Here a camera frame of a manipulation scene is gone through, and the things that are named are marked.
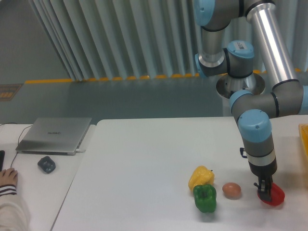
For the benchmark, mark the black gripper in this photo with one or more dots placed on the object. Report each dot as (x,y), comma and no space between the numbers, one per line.
(265,179)

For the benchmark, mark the red bell pepper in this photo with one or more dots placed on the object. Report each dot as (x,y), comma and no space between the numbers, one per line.
(276,195)

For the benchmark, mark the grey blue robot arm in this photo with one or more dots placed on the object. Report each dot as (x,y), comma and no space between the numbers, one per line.
(252,113)

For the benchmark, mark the striped sleeve forearm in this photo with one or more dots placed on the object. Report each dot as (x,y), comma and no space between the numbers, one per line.
(14,215)

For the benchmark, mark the yellow plastic basket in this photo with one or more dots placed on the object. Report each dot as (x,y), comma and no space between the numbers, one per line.
(303,136)

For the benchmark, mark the person's hand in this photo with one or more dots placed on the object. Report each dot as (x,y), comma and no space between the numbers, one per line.
(9,177)

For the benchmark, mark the brown egg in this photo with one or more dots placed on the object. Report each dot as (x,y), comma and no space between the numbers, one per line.
(232,190)

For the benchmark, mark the green bell pepper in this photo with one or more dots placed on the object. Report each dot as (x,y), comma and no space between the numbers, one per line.
(205,198)

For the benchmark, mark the yellow bell pepper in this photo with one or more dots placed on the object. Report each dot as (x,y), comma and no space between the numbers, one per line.
(201,176)

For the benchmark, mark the silver closed laptop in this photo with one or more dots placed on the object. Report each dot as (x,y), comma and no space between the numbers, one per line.
(55,135)

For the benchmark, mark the white pleated curtain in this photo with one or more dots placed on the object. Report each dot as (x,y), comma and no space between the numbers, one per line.
(122,39)

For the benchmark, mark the black phone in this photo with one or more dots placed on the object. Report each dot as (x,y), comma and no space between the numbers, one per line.
(2,155)

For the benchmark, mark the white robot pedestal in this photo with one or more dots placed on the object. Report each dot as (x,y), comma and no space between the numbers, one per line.
(227,85)

